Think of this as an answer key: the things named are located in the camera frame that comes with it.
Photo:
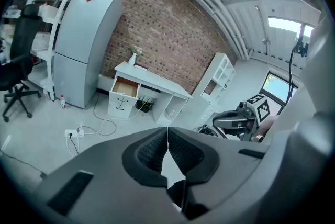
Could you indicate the small clear bottle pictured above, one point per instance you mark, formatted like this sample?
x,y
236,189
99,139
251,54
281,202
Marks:
x,y
171,114

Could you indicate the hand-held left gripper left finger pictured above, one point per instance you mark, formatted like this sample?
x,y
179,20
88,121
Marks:
x,y
104,186

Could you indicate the window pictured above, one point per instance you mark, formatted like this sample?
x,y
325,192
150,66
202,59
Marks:
x,y
285,24
278,87

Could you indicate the person's right forearm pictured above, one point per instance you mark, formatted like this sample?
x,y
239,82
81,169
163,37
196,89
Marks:
x,y
269,126

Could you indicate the clear plastic bottle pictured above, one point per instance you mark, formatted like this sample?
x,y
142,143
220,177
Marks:
x,y
46,94

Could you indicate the black office chair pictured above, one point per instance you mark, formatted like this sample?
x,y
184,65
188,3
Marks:
x,y
22,42

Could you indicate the person's white shirt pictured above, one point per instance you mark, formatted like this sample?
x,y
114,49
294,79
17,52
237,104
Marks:
x,y
316,81

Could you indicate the red-capped bottle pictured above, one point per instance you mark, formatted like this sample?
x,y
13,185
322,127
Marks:
x,y
62,102

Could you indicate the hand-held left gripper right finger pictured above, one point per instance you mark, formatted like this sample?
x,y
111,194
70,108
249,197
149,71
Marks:
x,y
225,165

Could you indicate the white cabinet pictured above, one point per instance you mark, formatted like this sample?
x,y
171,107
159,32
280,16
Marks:
x,y
220,73

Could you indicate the white power strip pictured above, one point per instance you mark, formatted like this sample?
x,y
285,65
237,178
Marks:
x,y
74,133

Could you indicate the black router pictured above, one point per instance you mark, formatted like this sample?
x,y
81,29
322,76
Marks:
x,y
144,106

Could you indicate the white desk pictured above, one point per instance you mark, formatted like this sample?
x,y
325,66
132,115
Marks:
x,y
157,81

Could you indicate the white vase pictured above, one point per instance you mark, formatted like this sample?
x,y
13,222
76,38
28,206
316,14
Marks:
x,y
132,59

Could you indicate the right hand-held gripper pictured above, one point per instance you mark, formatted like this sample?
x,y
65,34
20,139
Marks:
x,y
257,109

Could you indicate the dark red book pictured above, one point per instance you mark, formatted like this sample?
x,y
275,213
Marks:
x,y
141,67

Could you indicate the pale flower bunch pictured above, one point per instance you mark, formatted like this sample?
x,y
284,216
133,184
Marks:
x,y
137,50

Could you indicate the white wooden drawer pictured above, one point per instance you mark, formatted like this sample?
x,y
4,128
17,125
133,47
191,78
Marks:
x,y
125,88

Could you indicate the grey refrigerator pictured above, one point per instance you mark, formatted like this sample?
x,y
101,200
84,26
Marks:
x,y
83,42

